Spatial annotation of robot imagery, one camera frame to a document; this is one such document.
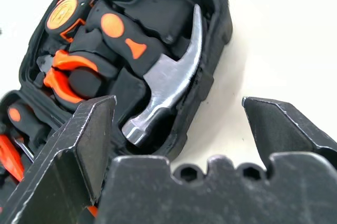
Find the orange black tape measure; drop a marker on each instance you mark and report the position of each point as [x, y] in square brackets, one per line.
[63, 10]

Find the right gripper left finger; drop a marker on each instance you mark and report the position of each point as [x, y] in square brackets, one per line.
[58, 155]

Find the black plastic tool case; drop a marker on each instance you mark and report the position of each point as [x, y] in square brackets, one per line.
[158, 5]

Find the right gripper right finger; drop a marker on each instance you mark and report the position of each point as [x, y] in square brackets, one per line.
[289, 129]

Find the orange test pen screwdriver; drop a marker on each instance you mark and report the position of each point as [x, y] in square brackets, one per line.
[9, 155]

